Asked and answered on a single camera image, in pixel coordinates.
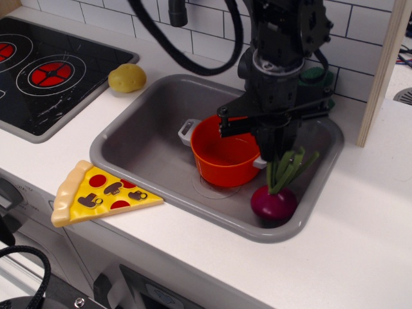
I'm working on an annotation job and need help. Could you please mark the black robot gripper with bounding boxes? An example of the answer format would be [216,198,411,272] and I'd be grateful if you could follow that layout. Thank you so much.
[217,51,329,161]

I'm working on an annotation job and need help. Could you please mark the purple toy beet with greens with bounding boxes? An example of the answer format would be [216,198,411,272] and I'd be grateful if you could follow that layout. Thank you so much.
[250,147,319,221]

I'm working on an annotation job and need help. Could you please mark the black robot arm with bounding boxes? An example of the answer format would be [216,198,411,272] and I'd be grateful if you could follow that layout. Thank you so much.
[217,1,333,162]

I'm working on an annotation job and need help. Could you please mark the grey plastic sink basin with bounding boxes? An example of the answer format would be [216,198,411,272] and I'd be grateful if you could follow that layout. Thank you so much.
[89,75,344,243]

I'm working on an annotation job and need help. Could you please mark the green toy broccoli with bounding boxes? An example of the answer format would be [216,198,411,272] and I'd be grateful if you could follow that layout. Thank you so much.
[295,67,334,114]

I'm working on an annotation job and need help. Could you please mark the light wooden side panel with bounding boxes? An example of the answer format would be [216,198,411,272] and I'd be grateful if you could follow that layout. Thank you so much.
[356,0,411,147]

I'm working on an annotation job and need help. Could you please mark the dark grey toy faucet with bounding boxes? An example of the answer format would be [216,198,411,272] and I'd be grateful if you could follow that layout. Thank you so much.
[168,0,258,94]

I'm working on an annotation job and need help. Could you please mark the round metal drain grate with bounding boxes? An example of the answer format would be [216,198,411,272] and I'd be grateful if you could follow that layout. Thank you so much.
[393,88,412,106]

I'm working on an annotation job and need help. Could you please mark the yellow toy potato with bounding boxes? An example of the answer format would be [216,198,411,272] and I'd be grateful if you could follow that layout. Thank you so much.
[108,63,147,93]

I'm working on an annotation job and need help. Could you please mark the toy pizza slice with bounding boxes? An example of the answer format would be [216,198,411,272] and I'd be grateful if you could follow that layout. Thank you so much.
[51,160,164,227]

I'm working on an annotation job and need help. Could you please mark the black toy stove top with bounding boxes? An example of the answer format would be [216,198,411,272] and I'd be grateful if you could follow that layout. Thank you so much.
[1,17,139,144]

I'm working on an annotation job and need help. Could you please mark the orange toy pot grey handles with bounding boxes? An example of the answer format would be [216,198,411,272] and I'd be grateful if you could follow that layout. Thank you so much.
[178,115,267,187]

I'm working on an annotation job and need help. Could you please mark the black braided cable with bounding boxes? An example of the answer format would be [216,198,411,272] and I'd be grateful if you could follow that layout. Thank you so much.
[0,245,52,305]

